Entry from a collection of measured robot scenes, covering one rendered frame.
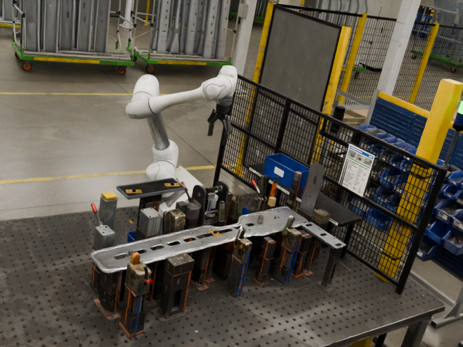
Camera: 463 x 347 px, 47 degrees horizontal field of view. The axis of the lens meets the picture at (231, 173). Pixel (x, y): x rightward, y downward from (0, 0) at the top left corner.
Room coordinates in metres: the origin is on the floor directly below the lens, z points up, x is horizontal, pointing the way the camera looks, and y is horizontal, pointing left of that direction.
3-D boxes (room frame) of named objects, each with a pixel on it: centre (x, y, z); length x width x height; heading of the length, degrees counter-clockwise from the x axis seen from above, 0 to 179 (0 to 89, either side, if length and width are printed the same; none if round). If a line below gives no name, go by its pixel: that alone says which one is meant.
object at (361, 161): (3.19, -0.79, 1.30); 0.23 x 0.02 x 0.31; 43
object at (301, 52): (5.32, -0.43, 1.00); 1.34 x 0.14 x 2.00; 36
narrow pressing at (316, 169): (3.05, -0.52, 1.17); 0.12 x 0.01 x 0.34; 43
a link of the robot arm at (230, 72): (2.81, 0.12, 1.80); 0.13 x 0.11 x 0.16; 166
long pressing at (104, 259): (2.55, 0.04, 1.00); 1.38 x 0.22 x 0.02; 133
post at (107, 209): (2.48, 0.61, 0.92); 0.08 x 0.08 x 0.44; 43
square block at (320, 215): (2.97, -0.60, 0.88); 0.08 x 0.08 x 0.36; 43
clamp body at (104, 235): (2.28, 0.57, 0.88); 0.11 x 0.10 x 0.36; 43
